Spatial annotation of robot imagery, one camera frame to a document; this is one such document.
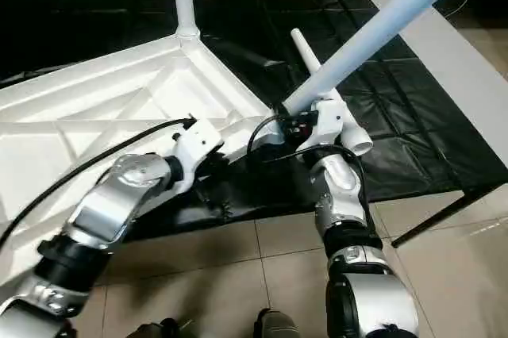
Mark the black work mat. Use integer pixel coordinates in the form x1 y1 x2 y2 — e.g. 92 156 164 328
0 0 508 244

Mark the white plastic table top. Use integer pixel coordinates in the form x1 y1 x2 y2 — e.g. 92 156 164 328
0 32 276 291

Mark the white flat board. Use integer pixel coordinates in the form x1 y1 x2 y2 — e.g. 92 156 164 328
368 0 508 170

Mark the black left robot foot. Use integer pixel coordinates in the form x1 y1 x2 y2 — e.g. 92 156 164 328
126 318 180 338

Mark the black robot foot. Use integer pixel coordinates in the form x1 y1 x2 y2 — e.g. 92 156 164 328
126 318 180 338
252 308 303 338

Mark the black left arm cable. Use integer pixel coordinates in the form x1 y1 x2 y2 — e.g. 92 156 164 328
0 115 198 253

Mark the black right robot foot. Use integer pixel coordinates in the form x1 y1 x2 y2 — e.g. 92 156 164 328
252 308 303 338

